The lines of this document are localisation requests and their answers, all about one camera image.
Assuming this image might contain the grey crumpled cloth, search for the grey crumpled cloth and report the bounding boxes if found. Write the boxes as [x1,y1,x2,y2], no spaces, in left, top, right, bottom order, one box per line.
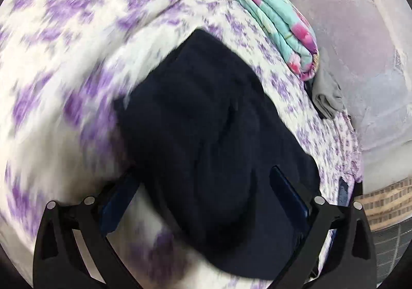
[311,67,347,120]

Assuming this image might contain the dark navy pants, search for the dark navy pants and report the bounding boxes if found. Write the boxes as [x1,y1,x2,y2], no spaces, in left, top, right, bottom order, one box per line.
[113,29,322,275]

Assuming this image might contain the beige woven mat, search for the beige woven mat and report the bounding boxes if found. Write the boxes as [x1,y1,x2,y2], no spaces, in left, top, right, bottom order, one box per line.
[362,179,412,232]

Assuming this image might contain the purple floral bed sheet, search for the purple floral bed sheet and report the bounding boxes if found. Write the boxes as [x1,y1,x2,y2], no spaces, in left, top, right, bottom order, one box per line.
[0,0,365,289]

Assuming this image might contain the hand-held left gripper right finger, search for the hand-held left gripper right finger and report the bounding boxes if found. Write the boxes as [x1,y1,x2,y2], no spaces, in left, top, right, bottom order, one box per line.
[270,165,377,289]

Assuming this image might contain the blue denim cloth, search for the blue denim cloth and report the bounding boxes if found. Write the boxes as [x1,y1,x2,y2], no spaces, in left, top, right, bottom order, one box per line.
[338,178,351,207]

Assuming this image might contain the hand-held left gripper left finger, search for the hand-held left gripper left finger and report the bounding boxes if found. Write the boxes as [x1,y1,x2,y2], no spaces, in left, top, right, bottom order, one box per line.
[32,173,144,289]

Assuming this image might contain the folded turquoise pink floral blanket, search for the folded turquoise pink floral blanket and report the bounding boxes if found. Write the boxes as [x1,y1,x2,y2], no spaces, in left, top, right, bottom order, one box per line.
[214,0,320,82]

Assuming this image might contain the grey grid mat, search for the grey grid mat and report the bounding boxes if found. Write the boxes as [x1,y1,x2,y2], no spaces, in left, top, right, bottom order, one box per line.
[370,221,412,280]

